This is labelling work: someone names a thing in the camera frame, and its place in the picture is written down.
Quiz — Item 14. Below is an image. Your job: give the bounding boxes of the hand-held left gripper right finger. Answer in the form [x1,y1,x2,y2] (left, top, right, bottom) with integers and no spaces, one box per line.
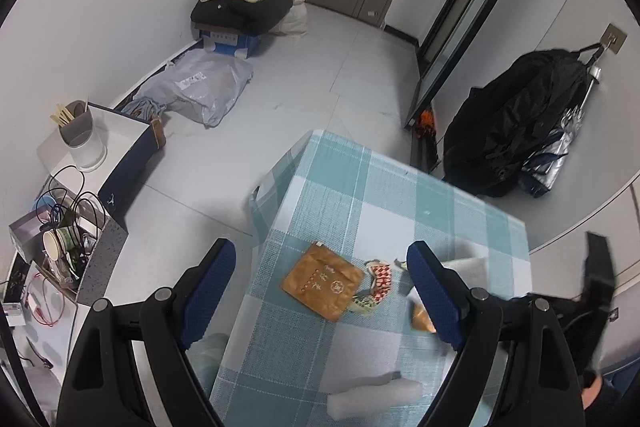
[406,241,586,427]

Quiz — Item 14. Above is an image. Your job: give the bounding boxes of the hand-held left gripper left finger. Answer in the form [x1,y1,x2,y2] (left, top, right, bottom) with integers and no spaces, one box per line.
[56,238,237,427]

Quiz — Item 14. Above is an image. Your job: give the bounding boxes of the small brown wrapper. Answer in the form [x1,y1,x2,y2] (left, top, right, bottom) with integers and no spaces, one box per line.
[410,302,437,335]

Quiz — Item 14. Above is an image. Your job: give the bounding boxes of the white foam piece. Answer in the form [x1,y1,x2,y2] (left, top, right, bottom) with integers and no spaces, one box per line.
[326,372,423,420]
[440,254,488,280]

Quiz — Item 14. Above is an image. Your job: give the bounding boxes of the red white patterned wrapper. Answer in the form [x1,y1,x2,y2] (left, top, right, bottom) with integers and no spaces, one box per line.
[352,259,396,315]

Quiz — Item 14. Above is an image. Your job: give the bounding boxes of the large brown paper packet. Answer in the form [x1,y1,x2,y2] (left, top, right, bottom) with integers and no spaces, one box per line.
[280,242,366,323]

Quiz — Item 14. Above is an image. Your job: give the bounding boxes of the grey speckled box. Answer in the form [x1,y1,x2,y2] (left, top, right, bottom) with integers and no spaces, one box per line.
[10,192,130,308]

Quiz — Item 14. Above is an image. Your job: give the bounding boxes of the green checked tablecloth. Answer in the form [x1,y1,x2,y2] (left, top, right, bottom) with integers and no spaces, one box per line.
[200,129,531,427]

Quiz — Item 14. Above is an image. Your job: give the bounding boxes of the silver folding umbrella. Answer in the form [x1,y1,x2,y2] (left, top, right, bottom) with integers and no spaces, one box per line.
[520,64,603,198]

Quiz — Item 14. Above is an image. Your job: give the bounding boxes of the white top side table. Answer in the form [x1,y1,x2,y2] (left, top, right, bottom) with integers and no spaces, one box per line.
[37,102,166,228]

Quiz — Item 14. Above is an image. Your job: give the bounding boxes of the white paper cup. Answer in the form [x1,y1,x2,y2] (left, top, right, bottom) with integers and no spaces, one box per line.
[42,227,76,265]

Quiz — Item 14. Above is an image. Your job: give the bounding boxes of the brown wooden block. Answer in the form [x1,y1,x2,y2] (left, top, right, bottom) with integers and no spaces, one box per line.
[150,117,167,152]

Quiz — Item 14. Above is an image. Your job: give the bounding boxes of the black orange object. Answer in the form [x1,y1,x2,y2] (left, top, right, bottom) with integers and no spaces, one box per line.
[412,107,443,172]

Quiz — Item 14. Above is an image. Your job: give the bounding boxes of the black hanging jacket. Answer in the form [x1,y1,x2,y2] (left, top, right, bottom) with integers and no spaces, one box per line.
[442,49,598,198]

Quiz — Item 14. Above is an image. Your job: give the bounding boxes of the grey white cup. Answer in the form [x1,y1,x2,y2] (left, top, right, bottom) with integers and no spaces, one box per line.
[59,101,108,170]

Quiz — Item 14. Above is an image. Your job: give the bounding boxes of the grey plastic mailing bag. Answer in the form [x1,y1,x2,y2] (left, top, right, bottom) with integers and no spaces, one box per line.
[132,52,255,128]

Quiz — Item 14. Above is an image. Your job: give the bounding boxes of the disposable wooden chopsticks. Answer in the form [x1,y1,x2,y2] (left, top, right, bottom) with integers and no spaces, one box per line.
[49,103,76,126]

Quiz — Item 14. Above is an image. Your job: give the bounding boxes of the blue cardboard box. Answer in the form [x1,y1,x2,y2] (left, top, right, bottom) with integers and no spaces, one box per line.
[195,24,266,59]

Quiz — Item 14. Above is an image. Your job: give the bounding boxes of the white tote bag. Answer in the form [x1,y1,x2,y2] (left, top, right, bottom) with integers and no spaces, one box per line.
[272,0,308,38]

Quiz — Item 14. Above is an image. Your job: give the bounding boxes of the black cable tangle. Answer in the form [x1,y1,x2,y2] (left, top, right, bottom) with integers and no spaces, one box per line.
[47,164,108,238]

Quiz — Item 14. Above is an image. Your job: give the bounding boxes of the red cable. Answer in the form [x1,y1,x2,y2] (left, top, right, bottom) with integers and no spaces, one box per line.
[25,277,68,325]

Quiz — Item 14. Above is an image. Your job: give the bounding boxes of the metal wall hook plate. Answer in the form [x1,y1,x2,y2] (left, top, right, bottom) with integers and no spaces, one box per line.
[600,23,628,55]

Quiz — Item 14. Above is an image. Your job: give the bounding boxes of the black sliding door frame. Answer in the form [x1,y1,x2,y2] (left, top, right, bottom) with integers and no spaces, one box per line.
[407,0,543,128]

